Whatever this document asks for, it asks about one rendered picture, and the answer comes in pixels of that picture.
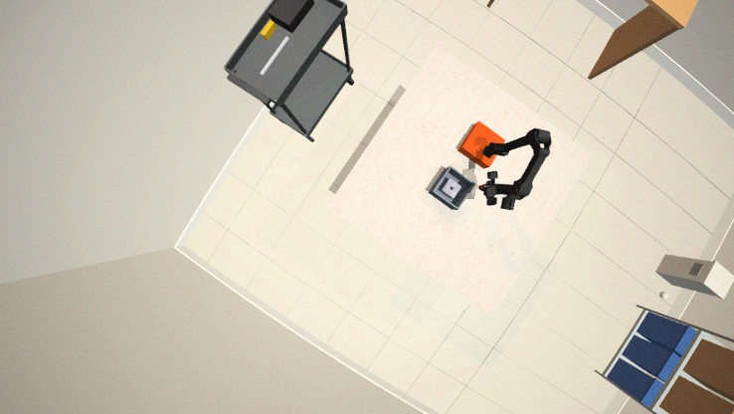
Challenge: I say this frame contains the white square plate with hole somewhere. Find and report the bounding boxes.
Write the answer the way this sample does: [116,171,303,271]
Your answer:
[439,178,461,199]

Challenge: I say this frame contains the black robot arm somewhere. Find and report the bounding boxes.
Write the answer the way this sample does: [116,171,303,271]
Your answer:
[483,128,552,210]

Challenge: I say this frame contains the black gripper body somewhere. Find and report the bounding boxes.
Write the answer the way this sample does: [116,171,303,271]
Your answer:
[486,171,505,206]

